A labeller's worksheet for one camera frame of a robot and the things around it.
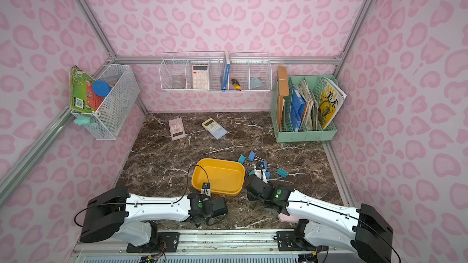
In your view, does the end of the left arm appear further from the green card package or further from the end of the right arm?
the green card package

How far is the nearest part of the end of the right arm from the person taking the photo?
55 cm

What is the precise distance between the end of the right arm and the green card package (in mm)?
663

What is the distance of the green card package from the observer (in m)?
0.68

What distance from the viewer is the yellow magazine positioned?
95 cm
